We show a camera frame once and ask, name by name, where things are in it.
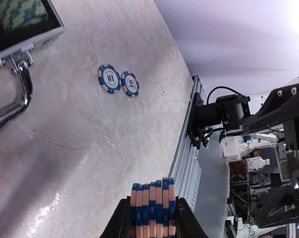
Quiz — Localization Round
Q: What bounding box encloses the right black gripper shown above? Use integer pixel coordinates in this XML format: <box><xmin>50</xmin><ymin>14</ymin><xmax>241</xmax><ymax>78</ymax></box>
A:
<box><xmin>242</xmin><ymin>83</ymin><xmax>299</xmax><ymax>228</ymax></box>

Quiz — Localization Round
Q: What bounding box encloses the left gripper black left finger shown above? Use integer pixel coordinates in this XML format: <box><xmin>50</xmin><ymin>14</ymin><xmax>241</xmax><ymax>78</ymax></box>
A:
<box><xmin>100</xmin><ymin>196</ymin><xmax>131</xmax><ymax>238</ymax></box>

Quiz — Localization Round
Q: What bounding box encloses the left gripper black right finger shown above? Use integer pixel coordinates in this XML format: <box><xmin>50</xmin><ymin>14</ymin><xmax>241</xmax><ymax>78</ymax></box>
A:
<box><xmin>176</xmin><ymin>197</ymin><xmax>208</xmax><ymax>238</ymax></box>

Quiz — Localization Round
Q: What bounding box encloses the blue white chip stack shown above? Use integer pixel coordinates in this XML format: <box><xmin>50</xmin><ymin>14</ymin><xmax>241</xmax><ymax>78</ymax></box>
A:
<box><xmin>130</xmin><ymin>177</ymin><xmax>177</xmax><ymax>238</ymax></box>

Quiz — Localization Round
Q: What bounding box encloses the blue white poker chip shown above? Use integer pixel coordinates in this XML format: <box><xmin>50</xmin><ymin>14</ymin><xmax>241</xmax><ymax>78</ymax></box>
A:
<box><xmin>120</xmin><ymin>71</ymin><xmax>140</xmax><ymax>97</ymax></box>
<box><xmin>97</xmin><ymin>64</ymin><xmax>121</xmax><ymax>94</ymax></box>

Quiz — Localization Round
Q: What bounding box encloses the aluminium poker case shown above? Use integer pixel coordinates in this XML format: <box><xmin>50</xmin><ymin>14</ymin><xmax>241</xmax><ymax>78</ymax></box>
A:
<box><xmin>0</xmin><ymin>0</ymin><xmax>65</xmax><ymax>130</ymax></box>

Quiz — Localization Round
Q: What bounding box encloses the green chip stack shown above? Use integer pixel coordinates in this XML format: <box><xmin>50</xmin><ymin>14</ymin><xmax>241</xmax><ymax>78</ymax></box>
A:
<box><xmin>0</xmin><ymin>0</ymin><xmax>49</xmax><ymax>32</ymax></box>

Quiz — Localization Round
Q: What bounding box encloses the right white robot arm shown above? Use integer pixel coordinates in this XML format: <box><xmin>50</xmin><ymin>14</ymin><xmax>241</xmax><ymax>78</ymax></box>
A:
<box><xmin>242</xmin><ymin>83</ymin><xmax>299</xmax><ymax>228</ymax></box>

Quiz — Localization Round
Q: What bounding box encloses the front aluminium rail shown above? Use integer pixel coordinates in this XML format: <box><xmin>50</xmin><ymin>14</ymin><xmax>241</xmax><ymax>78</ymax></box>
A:
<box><xmin>169</xmin><ymin>75</ymin><xmax>229</xmax><ymax>238</ymax></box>

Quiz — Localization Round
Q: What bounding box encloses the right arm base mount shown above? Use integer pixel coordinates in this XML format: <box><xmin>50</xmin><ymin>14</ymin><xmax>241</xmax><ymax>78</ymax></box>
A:
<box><xmin>186</xmin><ymin>92</ymin><xmax>222</xmax><ymax>150</ymax></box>

